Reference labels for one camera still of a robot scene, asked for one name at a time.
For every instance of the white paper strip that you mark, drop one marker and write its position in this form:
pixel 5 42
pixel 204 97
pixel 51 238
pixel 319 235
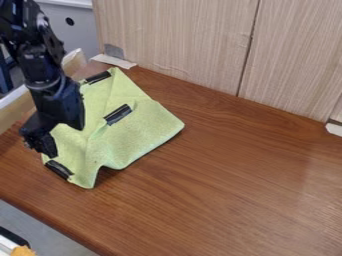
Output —
pixel 113 61
pixel 334 129

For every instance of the black and yellow tool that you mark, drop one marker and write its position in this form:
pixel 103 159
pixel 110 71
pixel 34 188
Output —
pixel 15 245

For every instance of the light green cloth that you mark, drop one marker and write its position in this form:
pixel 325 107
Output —
pixel 129 133

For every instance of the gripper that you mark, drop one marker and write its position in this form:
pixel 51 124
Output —
pixel 60 103

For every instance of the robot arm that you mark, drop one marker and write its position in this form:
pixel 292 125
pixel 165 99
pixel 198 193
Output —
pixel 38 56

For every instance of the cardboard box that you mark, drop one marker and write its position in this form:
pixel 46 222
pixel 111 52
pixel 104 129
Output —
pixel 13 110

